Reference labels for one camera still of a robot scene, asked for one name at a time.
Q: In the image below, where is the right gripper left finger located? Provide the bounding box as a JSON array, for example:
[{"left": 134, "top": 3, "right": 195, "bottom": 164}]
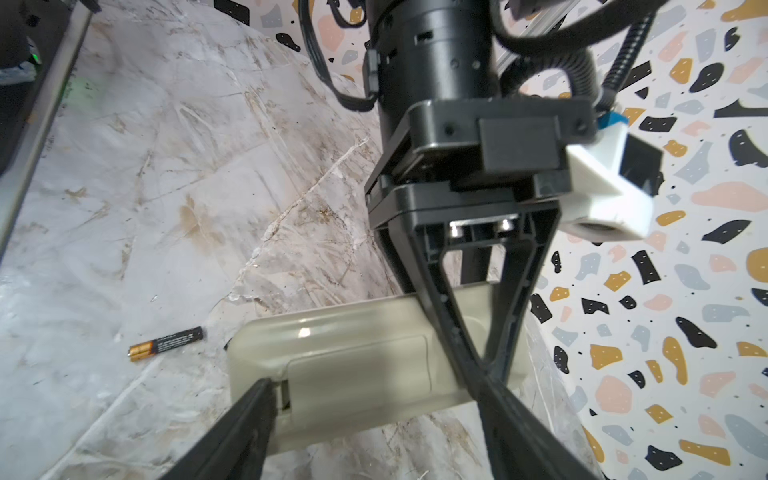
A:
[{"left": 163, "top": 378, "right": 277, "bottom": 480}]

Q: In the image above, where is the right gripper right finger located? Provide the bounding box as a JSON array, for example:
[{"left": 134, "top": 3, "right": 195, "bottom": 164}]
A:
[{"left": 473, "top": 376, "right": 597, "bottom": 479}]

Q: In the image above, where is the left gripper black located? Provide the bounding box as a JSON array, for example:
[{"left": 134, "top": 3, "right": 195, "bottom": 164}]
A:
[{"left": 365, "top": 96, "right": 597, "bottom": 396}]

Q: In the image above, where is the white remote control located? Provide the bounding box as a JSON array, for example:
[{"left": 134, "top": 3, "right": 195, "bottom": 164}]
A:
[{"left": 226, "top": 281, "right": 535, "bottom": 456}]

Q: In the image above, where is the black AAA battery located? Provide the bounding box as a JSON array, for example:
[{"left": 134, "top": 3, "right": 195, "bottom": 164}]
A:
[{"left": 127, "top": 326, "right": 204, "bottom": 362}]

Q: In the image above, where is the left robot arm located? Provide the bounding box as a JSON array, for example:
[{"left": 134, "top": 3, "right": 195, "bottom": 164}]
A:
[{"left": 365, "top": 1, "right": 599, "bottom": 397}]

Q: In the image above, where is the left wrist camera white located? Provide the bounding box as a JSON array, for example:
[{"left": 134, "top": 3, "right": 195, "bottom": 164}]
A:
[{"left": 559, "top": 112, "right": 663, "bottom": 243}]

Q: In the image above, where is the black coiled cable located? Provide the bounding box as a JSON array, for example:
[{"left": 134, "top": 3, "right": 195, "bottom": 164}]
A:
[{"left": 488, "top": 0, "right": 667, "bottom": 109}]

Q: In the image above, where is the aluminium mounting rail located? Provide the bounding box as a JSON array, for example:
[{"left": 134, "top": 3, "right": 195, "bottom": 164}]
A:
[{"left": 1, "top": 0, "right": 101, "bottom": 250}]

